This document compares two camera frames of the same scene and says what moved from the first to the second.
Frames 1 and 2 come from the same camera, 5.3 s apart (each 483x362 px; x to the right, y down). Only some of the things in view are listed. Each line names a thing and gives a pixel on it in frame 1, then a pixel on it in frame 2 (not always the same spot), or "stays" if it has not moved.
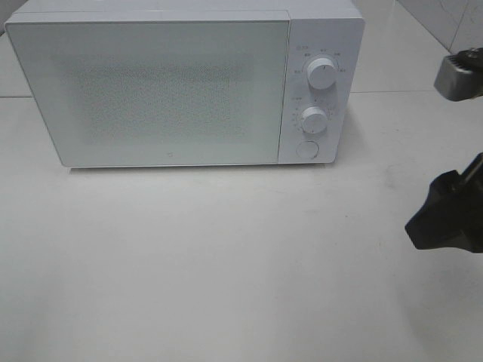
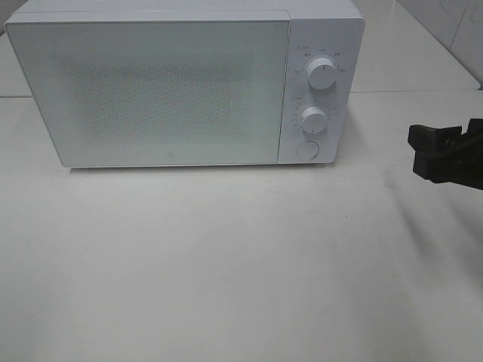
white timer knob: x=314 y=120 stays
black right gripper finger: x=451 y=216 to x=462 y=165
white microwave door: x=158 y=92 stays
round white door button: x=307 y=149 stays
